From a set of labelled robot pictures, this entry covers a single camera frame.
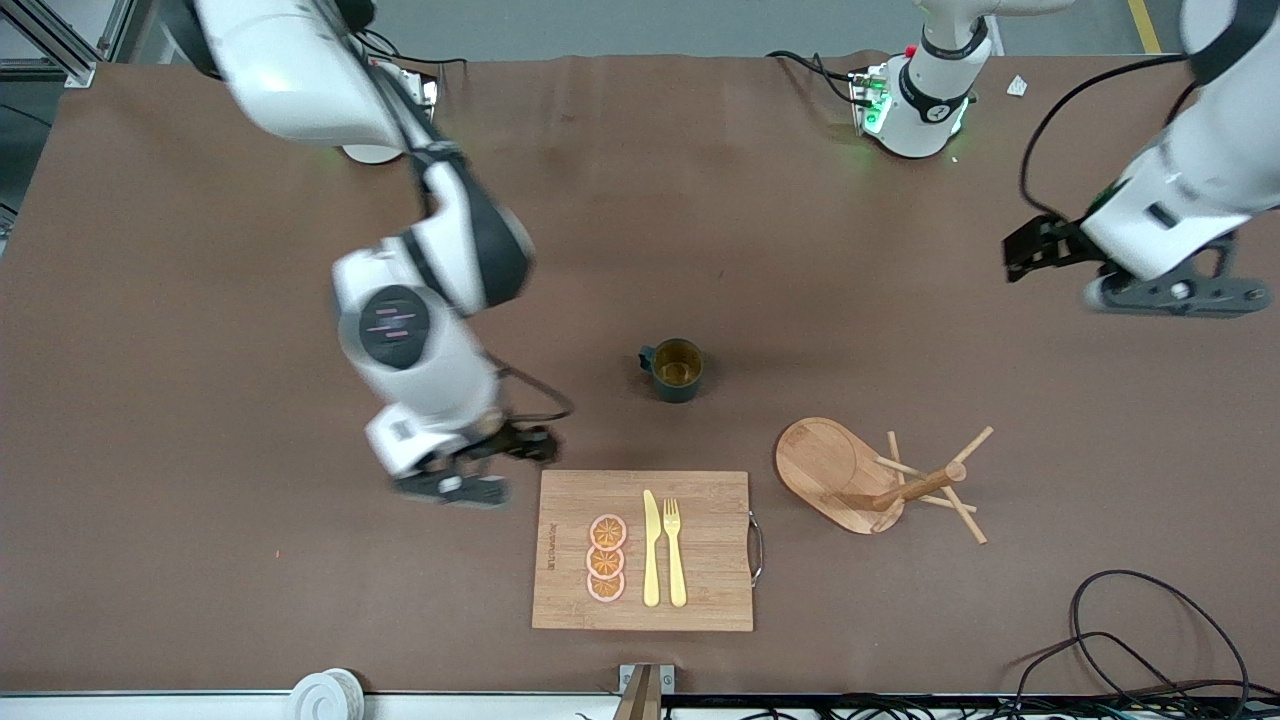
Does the dark teal cup yellow inside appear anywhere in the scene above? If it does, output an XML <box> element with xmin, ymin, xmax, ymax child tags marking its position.
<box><xmin>639</xmin><ymin>338</ymin><xmax>705</xmax><ymax>404</ymax></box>

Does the silver left arm base box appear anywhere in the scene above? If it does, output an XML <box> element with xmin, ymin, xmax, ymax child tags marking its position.
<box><xmin>850</xmin><ymin>62</ymin><xmax>893</xmax><ymax>136</ymax></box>

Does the silver right arm base box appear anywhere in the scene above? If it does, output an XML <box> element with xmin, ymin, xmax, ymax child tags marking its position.
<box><xmin>398</xmin><ymin>62</ymin><xmax>441</xmax><ymax>121</ymax></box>

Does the wooden cup rack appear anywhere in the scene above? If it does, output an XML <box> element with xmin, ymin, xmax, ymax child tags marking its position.
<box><xmin>775</xmin><ymin>417</ymin><xmax>996</xmax><ymax>546</ymax></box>

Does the yellow plastic knife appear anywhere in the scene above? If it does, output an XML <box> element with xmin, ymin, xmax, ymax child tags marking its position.
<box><xmin>643</xmin><ymin>489</ymin><xmax>662</xmax><ymax>608</ymax></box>

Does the yellow plastic fork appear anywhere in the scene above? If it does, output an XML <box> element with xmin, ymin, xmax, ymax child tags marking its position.
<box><xmin>663</xmin><ymin>498</ymin><xmax>688</xmax><ymax>608</ymax></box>

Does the bamboo cutting board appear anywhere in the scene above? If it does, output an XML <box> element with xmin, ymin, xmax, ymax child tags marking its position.
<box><xmin>532</xmin><ymin>470</ymin><xmax>765</xmax><ymax>633</ymax></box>

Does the white tape roll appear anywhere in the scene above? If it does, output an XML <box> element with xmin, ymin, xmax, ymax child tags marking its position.
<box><xmin>290</xmin><ymin>668</ymin><xmax>363</xmax><ymax>720</ymax></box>

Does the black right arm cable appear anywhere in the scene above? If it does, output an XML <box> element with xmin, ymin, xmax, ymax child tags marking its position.
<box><xmin>488</xmin><ymin>358</ymin><xmax>577</xmax><ymax>426</ymax></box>

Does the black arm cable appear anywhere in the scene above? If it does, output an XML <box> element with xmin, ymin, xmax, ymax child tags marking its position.
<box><xmin>488</xmin><ymin>358</ymin><xmax>577</xmax><ymax>426</ymax></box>
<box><xmin>1020</xmin><ymin>55</ymin><xmax>1196</xmax><ymax>219</ymax></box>

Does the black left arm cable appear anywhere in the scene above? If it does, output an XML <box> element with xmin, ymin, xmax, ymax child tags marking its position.
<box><xmin>1020</xmin><ymin>55</ymin><xmax>1196</xmax><ymax>219</ymax></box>

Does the aluminium frame with cables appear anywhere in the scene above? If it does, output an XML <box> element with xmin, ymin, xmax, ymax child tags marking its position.
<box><xmin>614</xmin><ymin>664</ymin><xmax>675</xmax><ymax>720</ymax></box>

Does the black left base cable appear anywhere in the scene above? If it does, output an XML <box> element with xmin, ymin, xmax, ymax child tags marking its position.
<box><xmin>765</xmin><ymin>50</ymin><xmax>863</xmax><ymax>106</ymax></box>

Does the black base cable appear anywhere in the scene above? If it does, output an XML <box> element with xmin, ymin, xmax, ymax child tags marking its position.
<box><xmin>765</xmin><ymin>50</ymin><xmax>863</xmax><ymax>106</ymax></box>
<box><xmin>360</xmin><ymin>30</ymin><xmax>469</xmax><ymax>76</ymax></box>

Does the black right base cable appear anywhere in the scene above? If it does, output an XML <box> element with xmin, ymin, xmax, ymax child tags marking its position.
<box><xmin>360</xmin><ymin>30</ymin><xmax>469</xmax><ymax>76</ymax></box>

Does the small black cable loop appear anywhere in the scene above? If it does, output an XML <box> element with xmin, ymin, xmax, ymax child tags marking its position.
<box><xmin>1015</xmin><ymin>630</ymin><xmax>1196</xmax><ymax>706</ymax></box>

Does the large black cable loop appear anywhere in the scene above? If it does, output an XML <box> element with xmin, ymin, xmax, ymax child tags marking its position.
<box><xmin>1070</xmin><ymin>570</ymin><xmax>1251</xmax><ymax>706</ymax></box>

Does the aluminium frame profile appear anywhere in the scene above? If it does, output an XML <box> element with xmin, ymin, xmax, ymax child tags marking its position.
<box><xmin>0</xmin><ymin>0</ymin><xmax>136</xmax><ymax>89</ymax></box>

